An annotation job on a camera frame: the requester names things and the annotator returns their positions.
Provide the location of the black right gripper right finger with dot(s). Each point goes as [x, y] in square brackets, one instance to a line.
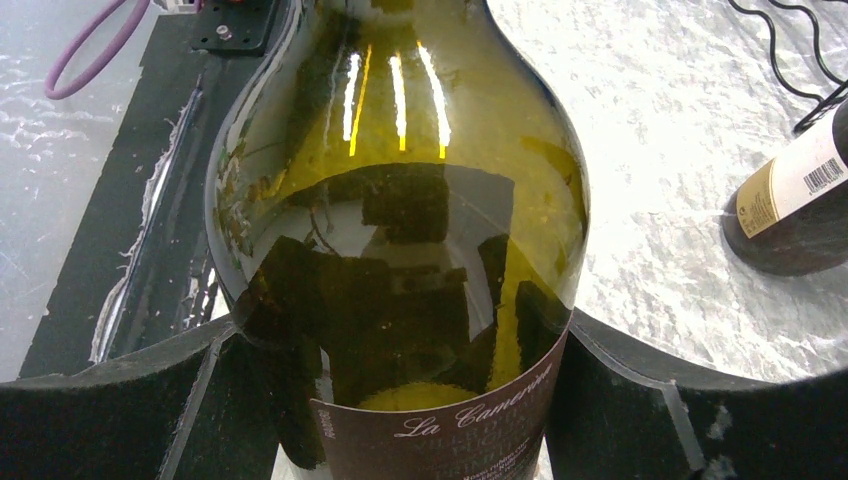
[625, 410]

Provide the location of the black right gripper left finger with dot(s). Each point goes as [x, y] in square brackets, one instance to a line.
[185, 408]

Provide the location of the amber bottle gold foil neck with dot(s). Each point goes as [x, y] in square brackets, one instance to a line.
[789, 218]

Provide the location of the dark bottle silver cap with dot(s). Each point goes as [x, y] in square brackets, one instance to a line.
[397, 209]

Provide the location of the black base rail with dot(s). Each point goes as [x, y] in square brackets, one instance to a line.
[139, 270]

